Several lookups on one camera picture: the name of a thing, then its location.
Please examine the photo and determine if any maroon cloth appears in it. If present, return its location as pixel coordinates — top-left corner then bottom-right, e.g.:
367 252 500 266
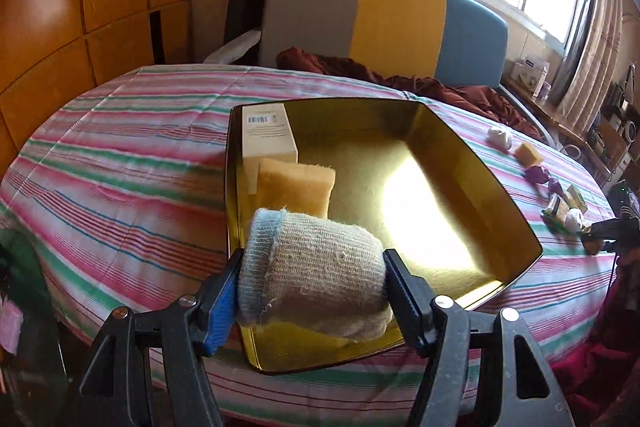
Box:
276 48 543 140

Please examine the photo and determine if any small printed carton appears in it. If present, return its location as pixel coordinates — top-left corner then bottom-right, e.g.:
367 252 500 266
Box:
510 57 551 88

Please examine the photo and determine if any pink white cloth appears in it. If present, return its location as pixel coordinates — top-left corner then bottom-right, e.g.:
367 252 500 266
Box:
0 302 26 353

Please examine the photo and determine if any beige patterned curtain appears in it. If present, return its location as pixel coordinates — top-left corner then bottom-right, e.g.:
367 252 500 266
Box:
552 0 626 135

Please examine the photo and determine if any grey sock blue cuff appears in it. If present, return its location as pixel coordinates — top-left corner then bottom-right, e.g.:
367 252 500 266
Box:
236 207 393 341

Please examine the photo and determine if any white plastic bag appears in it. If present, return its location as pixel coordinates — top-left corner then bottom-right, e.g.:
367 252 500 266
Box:
487 125 513 151

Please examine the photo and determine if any small yellow sponge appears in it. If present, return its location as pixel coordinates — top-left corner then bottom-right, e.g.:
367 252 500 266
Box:
514 143 544 168

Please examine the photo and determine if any striped tablecloth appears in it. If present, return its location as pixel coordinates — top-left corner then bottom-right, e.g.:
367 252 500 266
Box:
0 64 621 418

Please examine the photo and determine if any clear snack bar packet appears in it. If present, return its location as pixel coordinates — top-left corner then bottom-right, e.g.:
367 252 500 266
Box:
541 196 572 224

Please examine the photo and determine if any white box with barcode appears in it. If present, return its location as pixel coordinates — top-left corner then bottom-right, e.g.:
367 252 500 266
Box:
241 103 299 195

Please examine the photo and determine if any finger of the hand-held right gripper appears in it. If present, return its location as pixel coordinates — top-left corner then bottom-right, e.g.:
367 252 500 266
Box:
582 218 640 254

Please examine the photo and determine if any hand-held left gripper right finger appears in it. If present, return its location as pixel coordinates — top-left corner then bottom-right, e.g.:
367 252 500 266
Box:
382 248 576 427

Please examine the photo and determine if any grey yellow blue sofa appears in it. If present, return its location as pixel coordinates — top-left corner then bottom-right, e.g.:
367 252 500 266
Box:
202 0 546 138

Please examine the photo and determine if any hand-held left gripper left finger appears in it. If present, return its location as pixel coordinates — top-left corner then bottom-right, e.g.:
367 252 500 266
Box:
57 248 246 427

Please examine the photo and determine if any large yellow sponge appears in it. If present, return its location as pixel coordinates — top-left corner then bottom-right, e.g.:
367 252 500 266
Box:
256 158 337 219

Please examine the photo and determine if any wooden side desk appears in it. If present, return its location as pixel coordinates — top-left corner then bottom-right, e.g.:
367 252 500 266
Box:
502 77 616 180

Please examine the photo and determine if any green yellow packet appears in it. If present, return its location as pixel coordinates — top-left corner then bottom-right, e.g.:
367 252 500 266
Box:
565 184 589 214

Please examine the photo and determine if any wooden wardrobe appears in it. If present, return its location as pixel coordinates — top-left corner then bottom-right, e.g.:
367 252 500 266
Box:
0 0 198 178

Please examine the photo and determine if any gold metal tray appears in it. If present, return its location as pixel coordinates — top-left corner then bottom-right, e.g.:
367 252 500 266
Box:
224 97 544 375

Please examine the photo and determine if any person's magenta clothing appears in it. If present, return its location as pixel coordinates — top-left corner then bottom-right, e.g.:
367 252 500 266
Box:
550 252 640 427

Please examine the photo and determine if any green glass side table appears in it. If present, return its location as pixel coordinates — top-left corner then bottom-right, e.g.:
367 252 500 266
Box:
0 227 68 427

